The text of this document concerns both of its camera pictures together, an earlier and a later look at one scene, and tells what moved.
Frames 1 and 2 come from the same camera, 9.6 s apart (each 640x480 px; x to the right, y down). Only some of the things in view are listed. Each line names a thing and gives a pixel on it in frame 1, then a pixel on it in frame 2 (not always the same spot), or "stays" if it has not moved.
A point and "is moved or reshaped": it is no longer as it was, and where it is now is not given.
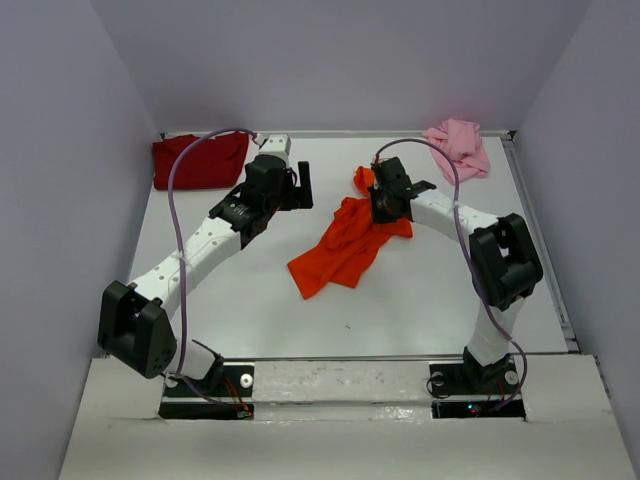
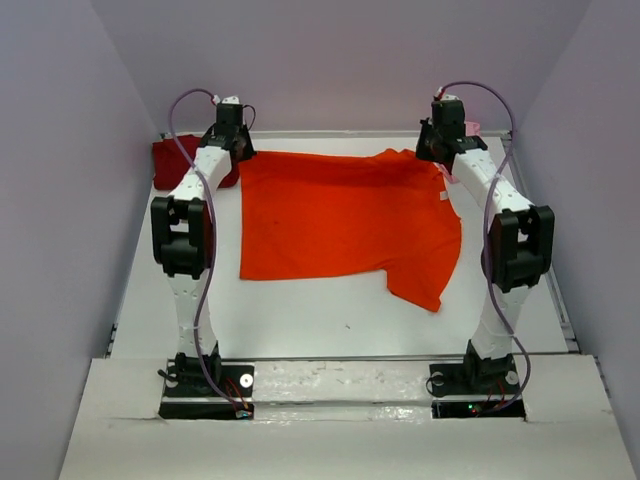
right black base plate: [467, 390] stays
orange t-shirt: [351, 238] is moved or reshaped
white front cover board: [349, 420] stays
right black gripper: [377, 215] to [423, 152]
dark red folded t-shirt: [209, 163] stays
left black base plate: [226, 393] stays
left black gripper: [298, 198] to [249, 150]
